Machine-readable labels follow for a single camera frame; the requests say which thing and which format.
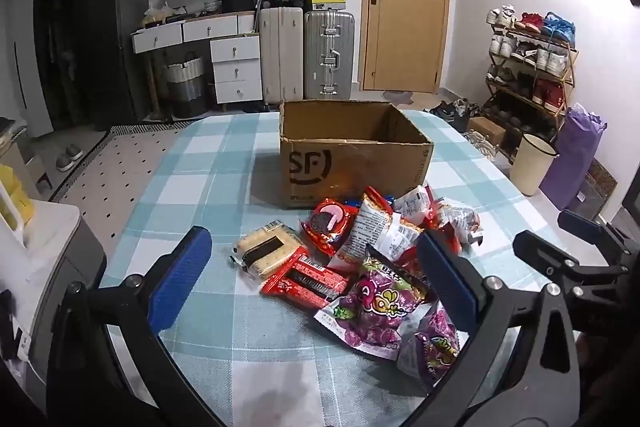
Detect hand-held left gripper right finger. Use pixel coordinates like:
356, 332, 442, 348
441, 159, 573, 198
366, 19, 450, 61
405, 229, 581, 427

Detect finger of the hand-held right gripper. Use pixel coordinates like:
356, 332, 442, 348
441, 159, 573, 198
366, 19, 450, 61
513, 229, 630, 304
557, 209, 640, 269

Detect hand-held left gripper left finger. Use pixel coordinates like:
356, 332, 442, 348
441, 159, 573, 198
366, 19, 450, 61
47, 226, 226, 427

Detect white orange noodle snack packet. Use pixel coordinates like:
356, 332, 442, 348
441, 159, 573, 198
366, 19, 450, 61
431, 199, 485, 254
327, 186, 426, 280

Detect purple grape candy bag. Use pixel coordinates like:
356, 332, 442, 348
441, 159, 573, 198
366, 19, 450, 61
397, 299, 471, 393
314, 244, 436, 360

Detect white red-edged snack packet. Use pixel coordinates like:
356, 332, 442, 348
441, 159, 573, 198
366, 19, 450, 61
391, 184, 435, 228

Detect beige sandwich cracker packet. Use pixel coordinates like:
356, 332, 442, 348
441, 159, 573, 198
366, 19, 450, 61
229, 219, 308, 280

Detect blue cookie packet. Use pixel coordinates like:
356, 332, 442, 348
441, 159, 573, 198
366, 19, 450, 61
342, 193, 398, 208

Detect red chocolate wafer packet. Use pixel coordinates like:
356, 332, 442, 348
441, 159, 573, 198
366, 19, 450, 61
260, 249, 363, 310

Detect red round cookie packet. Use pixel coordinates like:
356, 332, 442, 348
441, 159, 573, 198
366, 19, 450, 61
299, 198, 360, 257

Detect brown cardboard box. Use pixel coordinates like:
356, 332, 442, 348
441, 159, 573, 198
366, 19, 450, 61
279, 99, 435, 209

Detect purple fabric bag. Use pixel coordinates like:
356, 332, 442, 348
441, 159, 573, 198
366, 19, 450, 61
539, 103, 608, 212

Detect cream waste bin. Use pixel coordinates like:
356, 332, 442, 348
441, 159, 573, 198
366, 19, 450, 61
509, 133, 558, 196

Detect white patterned sandals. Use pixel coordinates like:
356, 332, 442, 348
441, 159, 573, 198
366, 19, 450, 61
465, 132, 497, 158

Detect dotted floor mat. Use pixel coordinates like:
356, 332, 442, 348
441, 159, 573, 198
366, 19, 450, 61
47, 122, 193, 220

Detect small cardboard box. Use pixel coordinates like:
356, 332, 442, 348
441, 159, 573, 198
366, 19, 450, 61
467, 117, 507, 150

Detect white side cabinet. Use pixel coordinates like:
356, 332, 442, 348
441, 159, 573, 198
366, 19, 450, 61
0, 199, 108, 408

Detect metal shoe rack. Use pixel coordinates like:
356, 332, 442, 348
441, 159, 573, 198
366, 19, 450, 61
484, 22, 580, 158

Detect grey white woven basket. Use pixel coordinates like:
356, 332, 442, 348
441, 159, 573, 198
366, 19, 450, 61
165, 52, 207, 118

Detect white drawer cabinet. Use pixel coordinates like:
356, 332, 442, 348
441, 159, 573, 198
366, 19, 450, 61
210, 36, 264, 105

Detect black refrigerator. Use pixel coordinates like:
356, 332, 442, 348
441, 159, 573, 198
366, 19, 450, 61
77, 0, 151, 128

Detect beige suitcase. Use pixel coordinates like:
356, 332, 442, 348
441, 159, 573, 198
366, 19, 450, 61
259, 7, 305, 108

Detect white dressing table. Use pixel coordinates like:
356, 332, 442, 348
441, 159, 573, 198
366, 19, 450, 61
131, 13, 261, 116

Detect dark wardrobe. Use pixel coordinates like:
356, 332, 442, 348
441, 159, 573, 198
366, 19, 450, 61
34, 0, 101, 135

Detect wooden door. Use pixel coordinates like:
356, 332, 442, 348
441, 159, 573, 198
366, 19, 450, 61
362, 0, 451, 94

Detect silver suitcase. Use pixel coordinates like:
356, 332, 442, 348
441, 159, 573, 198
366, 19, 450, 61
304, 10, 356, 101

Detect black storage case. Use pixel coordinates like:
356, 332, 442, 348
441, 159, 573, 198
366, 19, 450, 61
220, 0, 261, 14

